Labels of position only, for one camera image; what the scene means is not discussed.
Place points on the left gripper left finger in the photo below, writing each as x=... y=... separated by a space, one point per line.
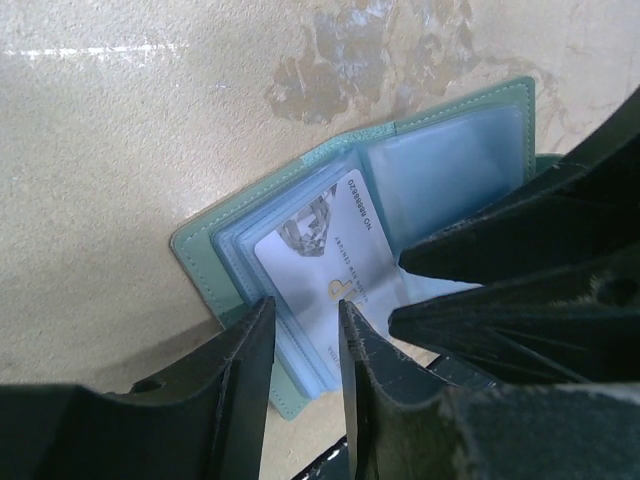
x=202 y=417

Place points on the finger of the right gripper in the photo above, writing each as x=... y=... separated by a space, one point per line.
x=581 y=206
x=575 y=324

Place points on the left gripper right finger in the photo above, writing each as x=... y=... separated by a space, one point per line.
x=404 y=422

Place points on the white credit card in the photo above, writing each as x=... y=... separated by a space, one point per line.
x=331 y=250

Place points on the green card holder wallet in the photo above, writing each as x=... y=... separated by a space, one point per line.
x=423 y=173

